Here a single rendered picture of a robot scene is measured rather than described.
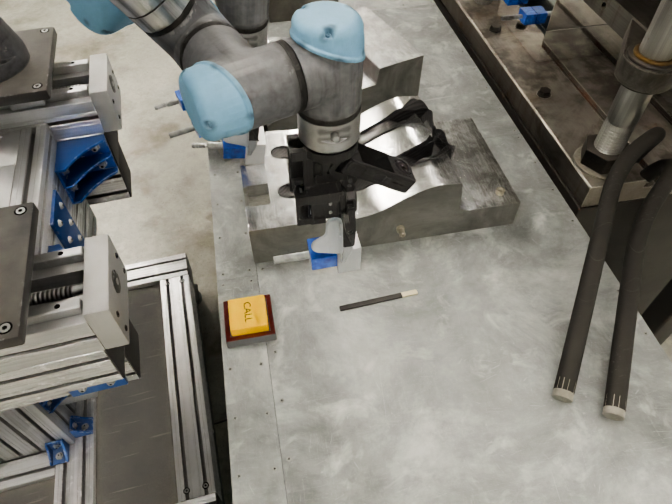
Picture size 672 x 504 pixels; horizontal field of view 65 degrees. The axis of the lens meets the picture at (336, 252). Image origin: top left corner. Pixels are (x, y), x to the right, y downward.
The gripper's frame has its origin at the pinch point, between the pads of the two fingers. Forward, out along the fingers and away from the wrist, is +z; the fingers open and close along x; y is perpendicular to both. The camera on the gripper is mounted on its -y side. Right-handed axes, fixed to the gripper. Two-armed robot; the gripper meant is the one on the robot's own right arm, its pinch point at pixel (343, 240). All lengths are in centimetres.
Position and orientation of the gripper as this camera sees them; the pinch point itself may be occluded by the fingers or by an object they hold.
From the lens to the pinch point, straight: 80.6
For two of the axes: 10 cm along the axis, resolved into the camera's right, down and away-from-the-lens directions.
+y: -9.8, 1.5, -1.3
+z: 0.0, 6.3, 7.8
